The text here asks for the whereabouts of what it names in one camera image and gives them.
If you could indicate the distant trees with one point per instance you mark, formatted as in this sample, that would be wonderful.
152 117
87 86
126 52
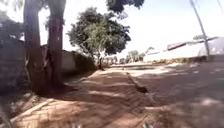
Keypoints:
133 56

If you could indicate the low concrete kerb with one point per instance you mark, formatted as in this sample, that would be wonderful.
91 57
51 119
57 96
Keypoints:
135 81

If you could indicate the bushy green tree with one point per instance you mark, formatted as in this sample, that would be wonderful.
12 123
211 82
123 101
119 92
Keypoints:
100 33

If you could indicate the thick tree trunk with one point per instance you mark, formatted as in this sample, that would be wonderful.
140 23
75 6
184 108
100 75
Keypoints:
33 56
56 50

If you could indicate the red roofed building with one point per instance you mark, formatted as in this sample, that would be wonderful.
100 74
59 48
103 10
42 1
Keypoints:
176 45

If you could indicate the brick paved road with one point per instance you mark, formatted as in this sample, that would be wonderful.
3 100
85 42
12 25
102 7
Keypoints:
186 86

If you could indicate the pale kerb strip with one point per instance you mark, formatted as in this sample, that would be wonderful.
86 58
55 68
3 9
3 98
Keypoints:
30 111

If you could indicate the leaning pole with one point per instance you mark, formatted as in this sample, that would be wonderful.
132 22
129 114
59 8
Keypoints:
200 23

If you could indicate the bare dirt strip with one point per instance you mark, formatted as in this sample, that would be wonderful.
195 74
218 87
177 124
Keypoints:
13 100

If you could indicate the grey wall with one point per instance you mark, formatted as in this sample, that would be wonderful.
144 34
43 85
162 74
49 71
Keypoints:
68 61

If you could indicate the white wall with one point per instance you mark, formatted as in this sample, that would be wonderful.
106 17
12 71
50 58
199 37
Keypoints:
180 53

